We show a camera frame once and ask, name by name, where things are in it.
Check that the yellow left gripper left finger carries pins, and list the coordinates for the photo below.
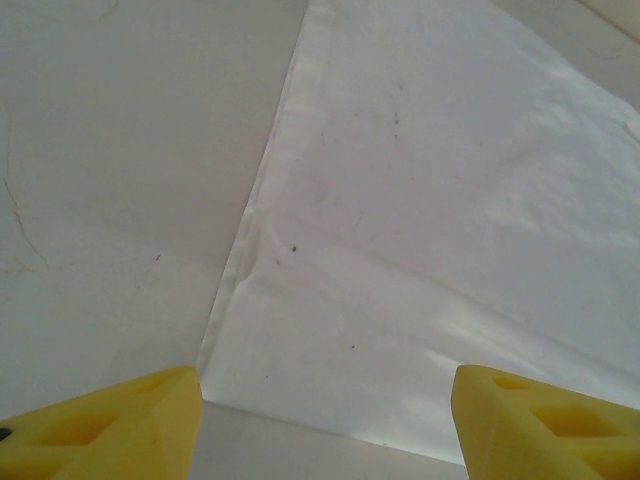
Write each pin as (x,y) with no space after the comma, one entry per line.
(125,430)

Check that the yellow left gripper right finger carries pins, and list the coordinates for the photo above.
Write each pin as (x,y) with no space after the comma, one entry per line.
(510,440)

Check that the white t-shirt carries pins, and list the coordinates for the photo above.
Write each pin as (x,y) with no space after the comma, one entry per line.
(425,225)

